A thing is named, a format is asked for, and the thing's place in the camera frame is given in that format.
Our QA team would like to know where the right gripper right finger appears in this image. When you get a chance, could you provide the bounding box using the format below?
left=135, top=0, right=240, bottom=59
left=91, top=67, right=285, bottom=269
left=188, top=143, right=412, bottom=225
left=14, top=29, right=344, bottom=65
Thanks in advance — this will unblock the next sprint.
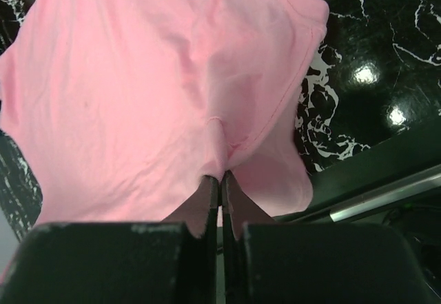
left=220, top=172, right=435, bottom=303

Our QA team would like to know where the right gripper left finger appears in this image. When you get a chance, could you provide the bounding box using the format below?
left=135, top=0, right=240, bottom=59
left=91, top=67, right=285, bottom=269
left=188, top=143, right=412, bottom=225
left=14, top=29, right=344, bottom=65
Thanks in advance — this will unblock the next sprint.
left=1, top=176, right=219, bottom=303

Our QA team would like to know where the light pink t-shirt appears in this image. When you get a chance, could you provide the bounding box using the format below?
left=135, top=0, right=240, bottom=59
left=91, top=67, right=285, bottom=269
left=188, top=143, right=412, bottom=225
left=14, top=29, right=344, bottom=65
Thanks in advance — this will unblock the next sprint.
left=1, top=0, right=329, bottom=232

